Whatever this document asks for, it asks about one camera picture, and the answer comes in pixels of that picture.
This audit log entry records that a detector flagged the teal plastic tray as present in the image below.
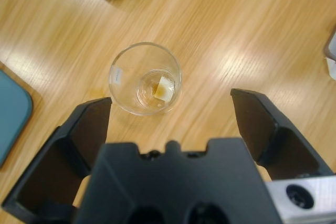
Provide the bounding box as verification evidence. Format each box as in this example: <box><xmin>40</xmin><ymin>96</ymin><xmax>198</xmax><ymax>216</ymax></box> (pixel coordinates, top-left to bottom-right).
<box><xmin>0</xmin><ymin>69</ymin><xmax>34</xmax><ymax>168</ymax></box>

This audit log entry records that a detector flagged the small white paper piece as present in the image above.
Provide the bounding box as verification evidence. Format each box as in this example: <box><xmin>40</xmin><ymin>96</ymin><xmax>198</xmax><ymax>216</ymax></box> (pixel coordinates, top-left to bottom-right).
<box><xmin>153</xmin><ymin>76</ymin><xmax>176</xmax><ymax>104</ymax></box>

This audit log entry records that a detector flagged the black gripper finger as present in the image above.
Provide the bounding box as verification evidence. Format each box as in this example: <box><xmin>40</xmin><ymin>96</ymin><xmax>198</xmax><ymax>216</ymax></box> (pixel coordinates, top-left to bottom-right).
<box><xmin>1</xmin><ymin>97</ymin><xmax>113</xmax><ymax>223</ymax></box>
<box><xmin>230</xmin><ymin>88</ymin><xmax>335</xmax><ymax>182</ymax></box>

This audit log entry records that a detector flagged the clear drinking glass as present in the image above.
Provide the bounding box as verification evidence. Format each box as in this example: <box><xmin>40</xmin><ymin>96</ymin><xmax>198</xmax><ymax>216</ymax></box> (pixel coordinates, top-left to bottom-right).
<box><xmin>109</xmin><ymin>41</ymin><xmax>183</xmax><ymax>116</ymax></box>

